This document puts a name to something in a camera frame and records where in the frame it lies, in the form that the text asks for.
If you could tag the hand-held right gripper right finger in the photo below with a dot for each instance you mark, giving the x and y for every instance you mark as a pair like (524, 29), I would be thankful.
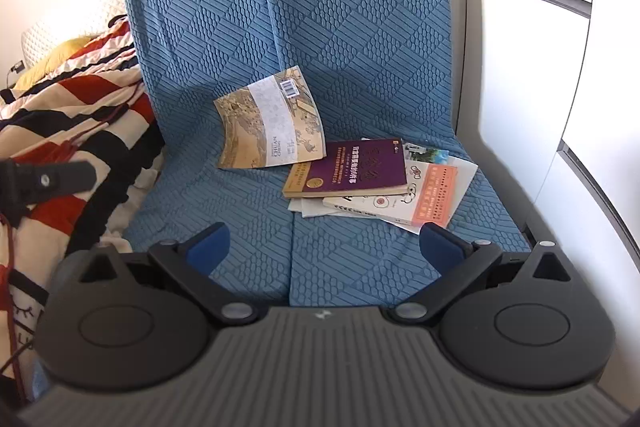
(440, 247)

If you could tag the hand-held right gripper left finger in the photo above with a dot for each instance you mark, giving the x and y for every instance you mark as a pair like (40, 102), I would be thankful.
(210, 249)

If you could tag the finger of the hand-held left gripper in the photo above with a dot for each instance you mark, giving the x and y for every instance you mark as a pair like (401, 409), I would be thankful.
(55, 179)

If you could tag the white book with orange label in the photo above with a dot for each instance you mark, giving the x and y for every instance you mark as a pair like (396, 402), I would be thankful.
(430, 197)

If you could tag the white paper sheet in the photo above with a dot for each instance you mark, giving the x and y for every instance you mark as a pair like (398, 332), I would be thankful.
(465, 177)
(307, 208)

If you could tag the purple book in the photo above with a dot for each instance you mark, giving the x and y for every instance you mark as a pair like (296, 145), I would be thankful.
(360, 167)

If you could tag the beige painted-cover book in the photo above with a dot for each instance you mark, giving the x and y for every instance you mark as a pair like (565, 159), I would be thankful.
(270, 122)

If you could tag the red black white striped blanket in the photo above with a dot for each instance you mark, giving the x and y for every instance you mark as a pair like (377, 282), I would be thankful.
(75, 107)

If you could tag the yellow pillow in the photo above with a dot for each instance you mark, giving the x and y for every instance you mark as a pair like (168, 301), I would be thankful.
(55, 57)

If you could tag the white quilted pillow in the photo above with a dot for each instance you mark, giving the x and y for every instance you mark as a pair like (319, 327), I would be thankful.
(75, 22)

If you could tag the white cabinet with grey trim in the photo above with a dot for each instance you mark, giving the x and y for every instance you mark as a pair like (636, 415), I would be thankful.
(525, 57)

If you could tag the blue textured sofa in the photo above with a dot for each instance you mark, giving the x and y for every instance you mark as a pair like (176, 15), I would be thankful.
(350, 7)

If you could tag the black wall plug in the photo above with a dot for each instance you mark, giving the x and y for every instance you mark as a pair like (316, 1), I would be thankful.
(19, 67)

